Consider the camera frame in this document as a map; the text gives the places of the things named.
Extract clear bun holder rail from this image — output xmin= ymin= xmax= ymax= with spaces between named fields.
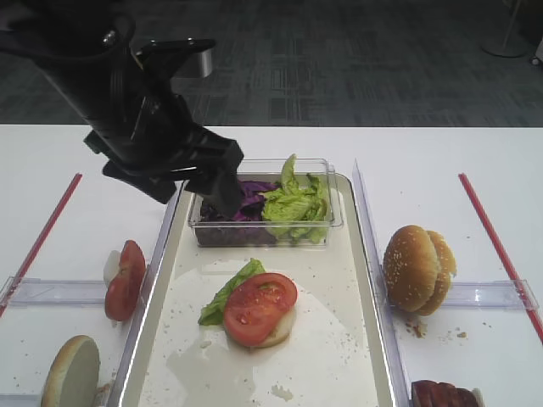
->
xmin=0 ymin=393 xmax=41 ymax=407
xmin=441 ymin=280 xmax=540 ymax=311

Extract clear plastic container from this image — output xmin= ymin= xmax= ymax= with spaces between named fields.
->
xmin=188 ymin=157 xmax=343 ymax=248

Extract purple cabbage pieces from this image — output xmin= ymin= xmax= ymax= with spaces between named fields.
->
xmin=199 ymin=181 xmax=279 ymax=222

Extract clear long rail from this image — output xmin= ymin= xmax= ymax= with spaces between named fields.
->
xmin=106 ymin=183 xmax=190 ymax=406
xmin=352 ymin=160 xmax=412 ymax=406

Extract front sesame bun top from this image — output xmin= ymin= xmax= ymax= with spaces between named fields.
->
xmin=383 ymin=225 xmax=440 ymax=312

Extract lettuce leaf on bun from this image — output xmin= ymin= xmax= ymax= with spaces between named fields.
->
xmin=198 ymin=258 xmax=266 ymax=326

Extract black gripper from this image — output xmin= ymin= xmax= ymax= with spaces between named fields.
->
xmin=85 ymin=56 xmax=244 ymax=217

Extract clear tomato holder rail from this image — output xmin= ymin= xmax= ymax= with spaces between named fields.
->
xmin=1 ymin=277 xmax=107 ymax=307

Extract right clear long rail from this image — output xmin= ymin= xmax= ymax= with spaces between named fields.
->
xmin=352 ymin=160 xmax=412 ymax=406

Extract upright bun half left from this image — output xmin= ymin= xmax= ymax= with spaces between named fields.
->
xmin=40 ymin=335 xmax=100 ymax=406

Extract white patty stopper block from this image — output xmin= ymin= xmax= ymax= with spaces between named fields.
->
xmin=471 ymin=388 xmax=485 ymax=407

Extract left clear long rail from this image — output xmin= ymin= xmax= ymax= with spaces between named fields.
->
xmin=106 ymin=183 xmax=190 ymax=406

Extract clear bun holder rail right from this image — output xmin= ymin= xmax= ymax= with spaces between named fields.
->
xmin=441 ymin=280 xmax=540 ymax=311

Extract clear bun holder rail left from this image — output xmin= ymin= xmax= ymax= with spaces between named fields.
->
xmin=0 ymin=393 xmax=41 ymax=407

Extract left red strip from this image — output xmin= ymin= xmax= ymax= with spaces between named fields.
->
xmin=0 ymin=173 xmax=82 ymax=316

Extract bottom bun slice on tray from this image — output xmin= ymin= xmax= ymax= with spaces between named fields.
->
xmin=222 ymin=296 xmax=297 ymax=349

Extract green lettuce in container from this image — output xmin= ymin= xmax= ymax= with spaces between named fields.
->
xmin=260 ymin=153 xmax=327 ymax=244

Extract right red strip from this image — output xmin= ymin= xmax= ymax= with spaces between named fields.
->
xmin=458 ymin=173 xmax=542 ymax=341

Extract stacked meat patties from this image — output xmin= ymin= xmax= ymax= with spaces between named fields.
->
xmin=411 ymin=380 xmax=479 ymax=407

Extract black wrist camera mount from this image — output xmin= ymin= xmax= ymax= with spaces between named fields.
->
xmin=136 ymin=37 xmax=216 ymax=79

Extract red strip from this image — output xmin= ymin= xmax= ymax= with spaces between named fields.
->
xmin=0 ymin=173 xmax=82 ymax=316
xmin=458 ymin=173 xmax=542 ymax=341

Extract white floor stand base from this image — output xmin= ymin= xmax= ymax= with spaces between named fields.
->
xmin=480 ymin=0 xmax=527 ymax=59

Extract rear bun top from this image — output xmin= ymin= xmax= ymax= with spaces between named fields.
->
xmin=417 ymin=231 xmax=457 ymax=316

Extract metal serving tray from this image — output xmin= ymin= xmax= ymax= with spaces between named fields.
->
xmin=119 ymin=176 xmax=392 ymax=406

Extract tomato slice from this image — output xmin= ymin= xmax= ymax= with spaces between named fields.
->
xmin=223 ymin=272 xmax=298 ymax=348
xmin=104 ymin=240 xmax=147 ymax=322

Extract white tomato stopper block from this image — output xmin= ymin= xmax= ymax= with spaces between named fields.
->
xmin=103 ymin=250 xmax=120 ymax=286

